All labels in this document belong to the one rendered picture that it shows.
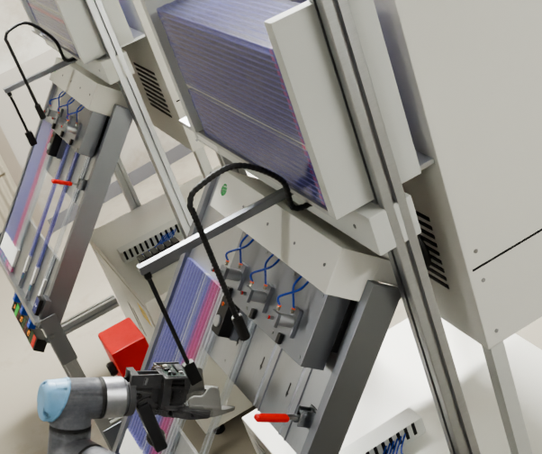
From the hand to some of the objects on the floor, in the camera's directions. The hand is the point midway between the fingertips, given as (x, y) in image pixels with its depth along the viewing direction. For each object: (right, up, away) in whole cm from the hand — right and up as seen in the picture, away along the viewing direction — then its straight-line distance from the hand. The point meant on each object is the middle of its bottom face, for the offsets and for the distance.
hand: (221, 401), depth 187 cm
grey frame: (+34, -77, +48) cm, 97 cm away
